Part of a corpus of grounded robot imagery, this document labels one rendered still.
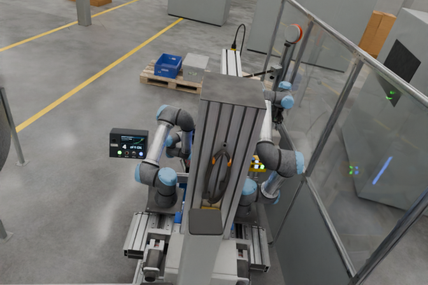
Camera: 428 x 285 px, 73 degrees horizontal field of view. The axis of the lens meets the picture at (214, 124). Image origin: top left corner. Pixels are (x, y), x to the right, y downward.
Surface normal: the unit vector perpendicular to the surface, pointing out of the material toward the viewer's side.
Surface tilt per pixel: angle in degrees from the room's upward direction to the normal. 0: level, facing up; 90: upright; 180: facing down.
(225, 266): 0
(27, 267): 0
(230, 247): 0
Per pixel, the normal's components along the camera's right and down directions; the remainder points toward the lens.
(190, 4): -0.23, 0.52
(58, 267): 0.15, -0.81
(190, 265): 0.08, 0.58
